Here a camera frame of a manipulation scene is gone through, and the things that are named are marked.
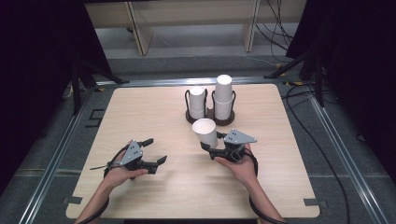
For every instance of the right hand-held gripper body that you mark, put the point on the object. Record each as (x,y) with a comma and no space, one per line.
(238,137)

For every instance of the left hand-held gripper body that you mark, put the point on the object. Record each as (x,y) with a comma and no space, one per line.
(133,155)

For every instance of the white paper cup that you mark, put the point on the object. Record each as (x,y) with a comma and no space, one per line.
(224,88)
(197,98)
(207,133)
(223,111)
(197,114)

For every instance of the dark brown double cup holder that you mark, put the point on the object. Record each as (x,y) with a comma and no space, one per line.
(224,121)

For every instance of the person's left hand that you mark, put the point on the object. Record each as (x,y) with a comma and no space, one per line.
(120,175)

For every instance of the person's right hand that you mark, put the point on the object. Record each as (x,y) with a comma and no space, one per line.
(244,171)

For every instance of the black metal stand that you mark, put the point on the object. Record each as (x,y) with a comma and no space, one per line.
(318,77)
(76,90)

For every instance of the dark curtain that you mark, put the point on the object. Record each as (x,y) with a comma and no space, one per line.
(361,77)
(37,77)

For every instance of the aluminium floor rail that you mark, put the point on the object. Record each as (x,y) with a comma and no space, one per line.
(345,158)
(54,161)

